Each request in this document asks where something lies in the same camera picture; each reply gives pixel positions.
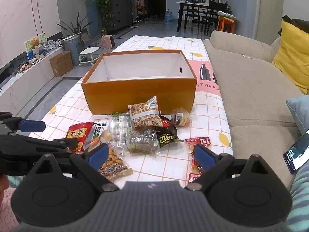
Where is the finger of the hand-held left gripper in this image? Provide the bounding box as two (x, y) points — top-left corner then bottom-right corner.
(0, 134), (79, 153)
(0, 112), (46, 134)

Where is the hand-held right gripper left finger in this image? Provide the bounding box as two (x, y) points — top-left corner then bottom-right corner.
(23, 143), (120, 191)

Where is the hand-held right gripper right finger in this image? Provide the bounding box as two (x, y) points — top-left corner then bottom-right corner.
(184, 143), (284, 192)

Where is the red meat snack packet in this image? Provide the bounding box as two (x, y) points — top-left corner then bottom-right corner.
(185, 136), (210, 184)

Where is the peanut packet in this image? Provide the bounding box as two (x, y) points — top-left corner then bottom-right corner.
(98, 145), (134, 180)

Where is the red orange chip packet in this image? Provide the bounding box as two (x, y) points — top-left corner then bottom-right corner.
(66, 122), (94, 153)

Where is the white spicy strip packet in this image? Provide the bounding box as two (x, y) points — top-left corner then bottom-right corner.
(83, 121), (114, 150)

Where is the clear packet of white balls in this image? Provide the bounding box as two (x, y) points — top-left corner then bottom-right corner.
(110, 115), (132, 150)

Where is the black yellow snack packet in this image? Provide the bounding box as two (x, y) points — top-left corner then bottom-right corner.
(156, 127), (185, 151)

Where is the round pastry clear packet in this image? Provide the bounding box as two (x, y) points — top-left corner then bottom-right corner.
(171, 107), (192, 128)

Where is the clear packet of brown pieces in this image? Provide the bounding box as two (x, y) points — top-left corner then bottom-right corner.
(127, 129), (161, 156)

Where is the dark braised egg packet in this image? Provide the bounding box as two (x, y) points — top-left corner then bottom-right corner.
(160, 116), (178, 130)

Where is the brown lattice cracker packet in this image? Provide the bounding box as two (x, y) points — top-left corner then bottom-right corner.
(128, 95), (165, 128)

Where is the orange cardboard box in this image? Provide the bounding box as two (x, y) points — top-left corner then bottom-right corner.
(81, 49), (198, 115)

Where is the checked lemon print tablecloth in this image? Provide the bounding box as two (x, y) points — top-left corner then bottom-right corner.
(28, 35), (234, 186)

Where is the white television cabinet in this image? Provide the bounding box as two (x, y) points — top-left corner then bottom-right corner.
(0, 46), (70, 124)

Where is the pink blanket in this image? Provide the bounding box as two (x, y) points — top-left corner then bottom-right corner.
(0, 187), (18, 226)

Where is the brown cardboard carton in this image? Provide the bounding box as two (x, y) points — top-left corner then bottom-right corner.
(49, 51), (73, 77)

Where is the teddy bear picture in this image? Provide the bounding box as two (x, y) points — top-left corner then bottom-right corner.
(25, 32), (47, 54)

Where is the beige sofa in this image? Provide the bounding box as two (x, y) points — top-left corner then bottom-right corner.
(202, 30), (309, 189)

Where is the grey plant pot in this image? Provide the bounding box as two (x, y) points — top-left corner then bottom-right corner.
(62, 34), (82, 66)

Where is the white round wheeled stool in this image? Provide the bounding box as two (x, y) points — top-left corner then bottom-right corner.
(78, 46), (102, 67)

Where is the black smartphone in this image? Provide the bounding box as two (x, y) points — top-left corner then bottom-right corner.
(283, 129), (309, 174)

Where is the person's teal striped clothing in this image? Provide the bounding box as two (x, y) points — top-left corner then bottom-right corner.
(287, 167), (309, 232)

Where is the long-leaf potted plant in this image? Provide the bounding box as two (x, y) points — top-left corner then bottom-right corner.
(57, 11), (92, 41)

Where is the light blue pillow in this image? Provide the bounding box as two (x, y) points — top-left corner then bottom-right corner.
(286, 95), (309, 136)

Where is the pink small bag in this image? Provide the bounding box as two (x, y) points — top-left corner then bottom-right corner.
(101, 34), (116, 51)

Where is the orange stool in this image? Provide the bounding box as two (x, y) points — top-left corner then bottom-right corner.
(217, 16), (238, 33)

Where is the yellow pillow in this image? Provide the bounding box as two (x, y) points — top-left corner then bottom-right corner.
(272, 19), (309, 95)

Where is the black dining chair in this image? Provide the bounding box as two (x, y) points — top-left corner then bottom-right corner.
(200, 1), (220, 35)
(185, 5), (203, 31)

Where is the dark drawer cabinet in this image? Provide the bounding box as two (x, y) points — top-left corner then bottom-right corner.
(110, 0), (133, 35)

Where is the trailing ivy plant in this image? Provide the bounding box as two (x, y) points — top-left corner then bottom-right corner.
(93, 0), (116, 29)

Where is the dining table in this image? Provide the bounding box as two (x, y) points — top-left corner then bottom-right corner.
(176, 1), (232, 33)

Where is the shelf with plush toys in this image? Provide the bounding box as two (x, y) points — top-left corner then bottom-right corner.
(135, 0), (148, 22)

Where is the dark cloth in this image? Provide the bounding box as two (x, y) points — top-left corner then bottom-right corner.
(278, 14), (309, 35)

